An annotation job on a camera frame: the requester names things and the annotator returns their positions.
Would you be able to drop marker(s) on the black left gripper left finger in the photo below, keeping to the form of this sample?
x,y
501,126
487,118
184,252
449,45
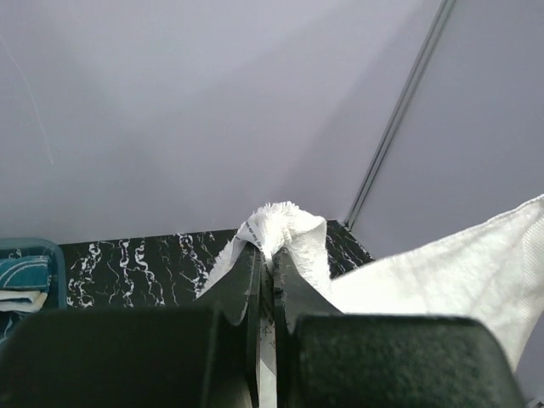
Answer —
x,y
202,354

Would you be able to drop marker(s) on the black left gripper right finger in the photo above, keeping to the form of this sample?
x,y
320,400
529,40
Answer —
x,y
325,358

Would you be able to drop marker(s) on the teal beige Doraemon towel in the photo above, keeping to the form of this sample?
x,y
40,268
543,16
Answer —
x,y
25,283

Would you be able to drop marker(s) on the white towel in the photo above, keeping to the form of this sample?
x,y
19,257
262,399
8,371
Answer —
x,y
491,272

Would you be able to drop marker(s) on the teal transparent plastic bin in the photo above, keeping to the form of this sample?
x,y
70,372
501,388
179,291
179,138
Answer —
x,y
22,247

